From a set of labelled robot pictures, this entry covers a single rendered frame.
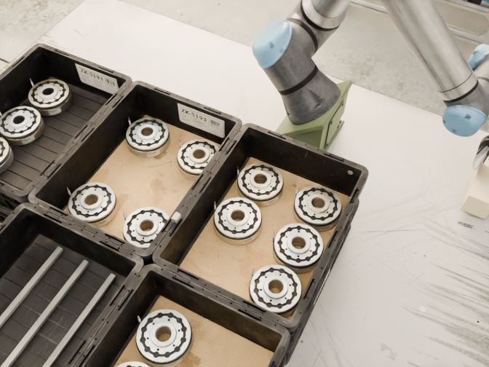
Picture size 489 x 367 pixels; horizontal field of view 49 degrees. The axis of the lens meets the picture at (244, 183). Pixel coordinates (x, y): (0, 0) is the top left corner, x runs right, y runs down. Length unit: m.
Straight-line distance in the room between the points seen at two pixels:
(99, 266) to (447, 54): 0.80
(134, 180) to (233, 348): 0.46
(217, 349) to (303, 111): 0.63
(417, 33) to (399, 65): 1.81
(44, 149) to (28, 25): 1.89
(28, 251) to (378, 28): 2.33
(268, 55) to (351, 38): 1.69
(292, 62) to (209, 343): 0.68
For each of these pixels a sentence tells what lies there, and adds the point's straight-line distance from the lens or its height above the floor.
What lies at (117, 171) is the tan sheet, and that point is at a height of 0.83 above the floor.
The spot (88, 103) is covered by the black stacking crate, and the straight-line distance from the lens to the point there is 1.45.
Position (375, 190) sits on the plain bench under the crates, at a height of 0.70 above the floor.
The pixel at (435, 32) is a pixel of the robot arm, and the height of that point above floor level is 1.20.
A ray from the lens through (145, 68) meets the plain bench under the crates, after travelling 1.71.
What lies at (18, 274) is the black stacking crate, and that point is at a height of 0.83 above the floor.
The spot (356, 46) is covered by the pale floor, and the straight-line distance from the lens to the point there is 2.93.
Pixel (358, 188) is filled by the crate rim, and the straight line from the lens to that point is 1.12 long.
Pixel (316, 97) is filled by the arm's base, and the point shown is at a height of 0.88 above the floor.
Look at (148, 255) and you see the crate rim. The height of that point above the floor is 0.93.
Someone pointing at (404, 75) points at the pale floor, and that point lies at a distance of 2.82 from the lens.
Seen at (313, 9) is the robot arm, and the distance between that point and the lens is 1.35.
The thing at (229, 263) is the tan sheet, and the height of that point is 0.83.
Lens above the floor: 1.82
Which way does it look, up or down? 54 degrees down
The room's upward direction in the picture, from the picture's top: straight up
